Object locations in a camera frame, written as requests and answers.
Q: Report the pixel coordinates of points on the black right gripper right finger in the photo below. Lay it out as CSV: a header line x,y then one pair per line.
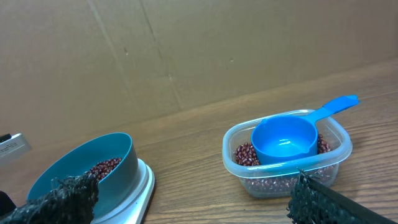
x,y
314,203

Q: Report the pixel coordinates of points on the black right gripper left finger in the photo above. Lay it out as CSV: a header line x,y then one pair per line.
x,y
70,201

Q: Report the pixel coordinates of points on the blue bowl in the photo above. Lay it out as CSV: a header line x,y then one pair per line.
x,y
114,187

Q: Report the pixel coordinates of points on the blue plastic scoop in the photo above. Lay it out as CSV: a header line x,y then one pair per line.
x,y
288,137

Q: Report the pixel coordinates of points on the red beans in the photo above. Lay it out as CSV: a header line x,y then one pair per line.
x,y
244,156

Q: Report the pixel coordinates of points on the white digital kitchen scale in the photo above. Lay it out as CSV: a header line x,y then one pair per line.
x,y
132,208

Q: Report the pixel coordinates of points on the clear plastic container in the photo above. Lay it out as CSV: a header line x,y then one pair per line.
x,y
337,148

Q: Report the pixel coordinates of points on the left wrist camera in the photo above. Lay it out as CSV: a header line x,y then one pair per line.
x,y
12,147

